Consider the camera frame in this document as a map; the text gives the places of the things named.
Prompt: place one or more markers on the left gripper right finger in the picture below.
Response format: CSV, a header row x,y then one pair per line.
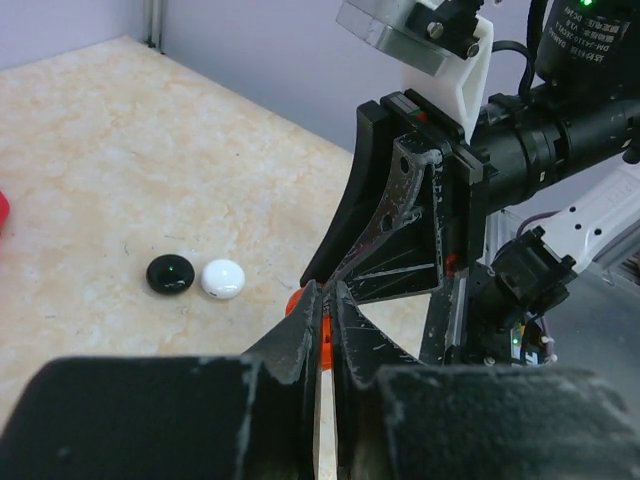
x,y
397,418

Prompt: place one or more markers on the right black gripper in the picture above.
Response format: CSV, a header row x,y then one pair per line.
x,y
400,235

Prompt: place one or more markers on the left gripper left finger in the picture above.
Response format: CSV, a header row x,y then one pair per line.
x,y
249,416

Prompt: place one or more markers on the white earbud charging case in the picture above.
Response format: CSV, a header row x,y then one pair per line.
x,y
222,279

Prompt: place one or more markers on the black earbud charging case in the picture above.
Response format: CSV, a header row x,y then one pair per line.
x,y
170,274

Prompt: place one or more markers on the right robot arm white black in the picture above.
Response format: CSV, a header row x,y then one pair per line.
x,y
495,177

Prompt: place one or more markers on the red crumpled cloth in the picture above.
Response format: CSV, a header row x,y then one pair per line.
x,y
5,209

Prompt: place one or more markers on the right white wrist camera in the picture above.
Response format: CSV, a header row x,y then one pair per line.
x,y
445,46

